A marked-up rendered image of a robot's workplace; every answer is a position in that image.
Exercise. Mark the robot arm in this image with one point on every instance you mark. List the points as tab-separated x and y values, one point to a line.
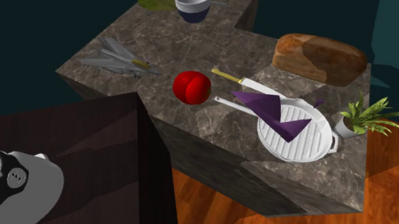
30	178

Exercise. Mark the purple folded napkin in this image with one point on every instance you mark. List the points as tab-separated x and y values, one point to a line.
268	108

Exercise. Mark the grey toy jet plane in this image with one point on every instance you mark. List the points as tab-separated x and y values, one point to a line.
118	59

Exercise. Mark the white grill pan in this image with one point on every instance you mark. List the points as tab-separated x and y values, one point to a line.
297	136

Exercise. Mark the dark robot stand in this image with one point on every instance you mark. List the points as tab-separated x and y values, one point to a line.
110	161

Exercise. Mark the brown bread loaf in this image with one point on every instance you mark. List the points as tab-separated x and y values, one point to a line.
320	58

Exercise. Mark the potted green plant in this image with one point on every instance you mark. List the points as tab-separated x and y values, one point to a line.
360	118

